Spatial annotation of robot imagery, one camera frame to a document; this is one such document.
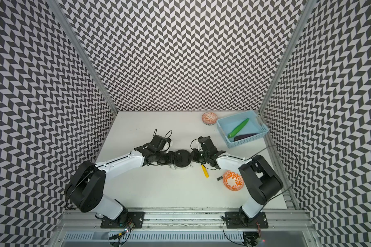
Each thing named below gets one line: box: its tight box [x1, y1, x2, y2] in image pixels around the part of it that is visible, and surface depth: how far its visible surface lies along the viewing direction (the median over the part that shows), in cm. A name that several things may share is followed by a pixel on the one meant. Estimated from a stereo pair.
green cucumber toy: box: [227, 117, 250, 139], surface depth 107 cm
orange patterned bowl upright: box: [222, 170, 245, 191], surface depth 85 cm
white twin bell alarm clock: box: [169, 149, 194, 170], surface depth 89 cm
